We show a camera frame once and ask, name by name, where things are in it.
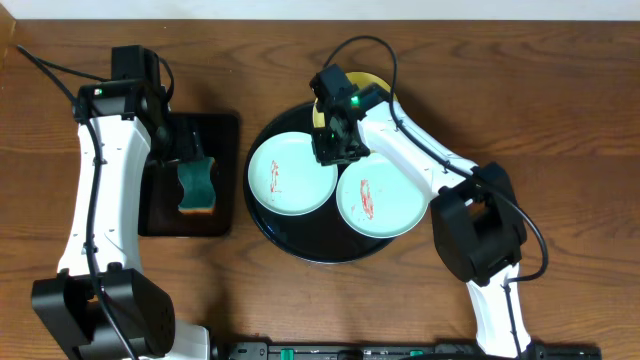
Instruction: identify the black square tray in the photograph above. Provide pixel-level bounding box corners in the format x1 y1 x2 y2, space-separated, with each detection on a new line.
138 113 239 237

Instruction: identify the yellow plate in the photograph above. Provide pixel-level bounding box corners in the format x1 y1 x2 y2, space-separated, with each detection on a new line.
312 72 390 128

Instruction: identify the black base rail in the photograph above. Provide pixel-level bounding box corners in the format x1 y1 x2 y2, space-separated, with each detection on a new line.
218 342 603 360

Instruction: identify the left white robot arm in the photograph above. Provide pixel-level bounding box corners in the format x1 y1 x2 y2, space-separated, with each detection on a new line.
31 80 213 359

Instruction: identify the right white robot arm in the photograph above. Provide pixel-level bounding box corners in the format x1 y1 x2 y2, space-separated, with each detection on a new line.
311 82 535 359

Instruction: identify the green yellow sponge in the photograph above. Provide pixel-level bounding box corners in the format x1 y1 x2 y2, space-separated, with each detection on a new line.
177 157 217 214

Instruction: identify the black round tray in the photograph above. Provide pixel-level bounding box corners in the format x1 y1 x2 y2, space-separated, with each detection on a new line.
243 102 395 264

